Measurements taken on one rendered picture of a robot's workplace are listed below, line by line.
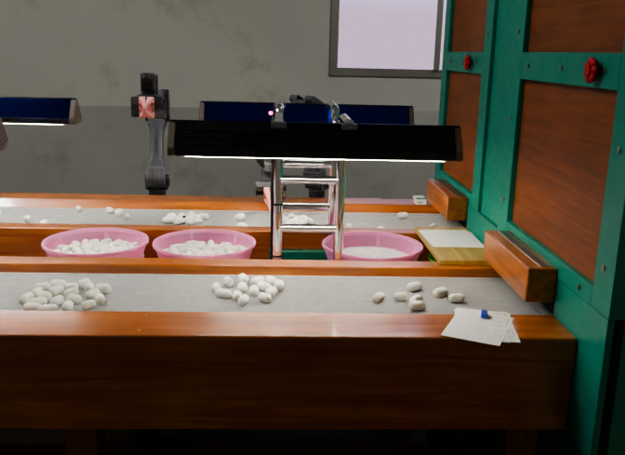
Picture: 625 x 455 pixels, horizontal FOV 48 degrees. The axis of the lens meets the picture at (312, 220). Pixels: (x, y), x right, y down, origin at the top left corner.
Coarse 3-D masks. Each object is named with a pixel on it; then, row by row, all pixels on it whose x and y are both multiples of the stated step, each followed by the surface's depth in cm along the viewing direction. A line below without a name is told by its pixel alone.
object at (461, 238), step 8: (424, 232) 194; (432, 232) 194; (440, 232) 195; (448, 232) 195; (456, 232) 195; (464, 232) 195; (432, 240) 186; (440, 240) 186; (448, 240) 186; (456, 240) 186; (464, 240) 186; (472, 240) 187
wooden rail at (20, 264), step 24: (0, 264) 162; (24, 264) 162; (48, 264) 163; (72, 264) 163; (96, 264) 163; (120, 264) 163; (144, 264) 164; (168, 264) 164; (192, 264) 164; (216, 264) 165; (240, 264) 165; (264, 264) 166; (288, 264) 166; (312, 264) 167; (336, 264) 167; (360, 264) 168; (384, 264) 168; (408, 264) 169; (432, 264) 169; (456, 264) 170
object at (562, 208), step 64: (448, 0) 230; (512, 0) 169; (576, 0) 133; (448, 64) 229; (512, 64) 165; (576, 64) 129; (512, 128) 164; (576, 128) 132; (512, 192) 166; (576, 192) 132; (576, 256) 131
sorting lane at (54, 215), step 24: (0, 216) 216; (24, 216) 217; (48, 216) 217; (72, 216) 218; (96, 216) 219; (120, 216) 220; (144, 216) 221; (216, 216) 223; (264, 216) 225; (312, 216) 226; (360, 216) 228; (384, 216) 229; (408, 216) 230; (432, 216) 231
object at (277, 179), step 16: (352, 128) 148; (272, 160) 166; (272, 176) 167; (288, 176) 167; (304, 176) 167; (320, 176) 167; (336, 176) 167; (272, 192) 168; (336, 192) 168; (272, 208) 169; (336, 208) 169; (272, 224) 170; (288, 224) 170; (304, 224) 170; (320, 224) 170; (336, 224) 170; (272, 240) 171; (336, 240) 170; (272, 256) 171; (336, 256) 171
